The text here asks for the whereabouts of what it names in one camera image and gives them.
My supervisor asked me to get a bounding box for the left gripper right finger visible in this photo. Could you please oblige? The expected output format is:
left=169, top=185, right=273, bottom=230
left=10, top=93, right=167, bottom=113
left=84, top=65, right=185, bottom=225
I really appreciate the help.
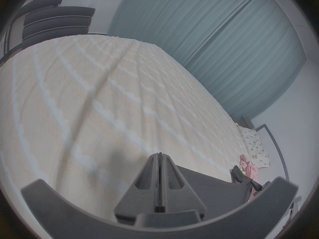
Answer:
left=160, top=153, right=207, bottom=220

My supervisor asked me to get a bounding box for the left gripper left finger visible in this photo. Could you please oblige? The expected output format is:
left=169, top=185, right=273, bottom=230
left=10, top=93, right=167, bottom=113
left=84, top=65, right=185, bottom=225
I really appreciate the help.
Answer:
left=114, top=153, right=160, bottom=220

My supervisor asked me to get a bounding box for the black T-shirt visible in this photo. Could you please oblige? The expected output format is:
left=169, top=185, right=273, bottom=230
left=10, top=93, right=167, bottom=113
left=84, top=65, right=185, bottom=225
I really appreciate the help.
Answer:
left=174, top=164, right=271, bottom=203

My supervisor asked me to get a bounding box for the bed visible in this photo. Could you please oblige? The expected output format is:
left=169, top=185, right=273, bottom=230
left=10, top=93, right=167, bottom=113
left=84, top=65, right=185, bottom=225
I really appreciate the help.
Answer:
left=0, top=34, right=289, bottom=221

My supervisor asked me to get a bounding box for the pink garment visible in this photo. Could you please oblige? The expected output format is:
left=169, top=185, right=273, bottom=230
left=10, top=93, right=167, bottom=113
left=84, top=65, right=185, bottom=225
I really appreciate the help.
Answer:
left=239, top=154, right=259, bottom=181

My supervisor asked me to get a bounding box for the white printed pillow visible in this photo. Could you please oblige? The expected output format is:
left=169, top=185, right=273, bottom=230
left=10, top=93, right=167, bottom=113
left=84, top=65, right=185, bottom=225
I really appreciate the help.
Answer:
left=238, top=125, right=271, bottom=168

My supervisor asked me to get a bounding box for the grey white bedside table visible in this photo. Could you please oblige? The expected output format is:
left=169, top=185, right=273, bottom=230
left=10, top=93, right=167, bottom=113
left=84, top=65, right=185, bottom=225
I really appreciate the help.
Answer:
left=230, top=114, right=255, bottom=129

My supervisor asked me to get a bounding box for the blue-green curtain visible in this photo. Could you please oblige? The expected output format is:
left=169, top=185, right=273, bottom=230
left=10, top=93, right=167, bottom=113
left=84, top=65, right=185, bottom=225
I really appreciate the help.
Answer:
left=107, top=0, right=307, bottom=120

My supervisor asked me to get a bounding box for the black chest of drawers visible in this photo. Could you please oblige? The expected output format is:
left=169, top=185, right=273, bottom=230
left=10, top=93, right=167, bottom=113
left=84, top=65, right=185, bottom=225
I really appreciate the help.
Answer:
left=21, top=6, right=96, bottom=50

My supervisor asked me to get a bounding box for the black dressing table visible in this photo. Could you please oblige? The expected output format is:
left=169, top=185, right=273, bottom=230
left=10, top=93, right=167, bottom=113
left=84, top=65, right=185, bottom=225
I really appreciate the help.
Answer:
left=0, top=0, right=66, bottom=64

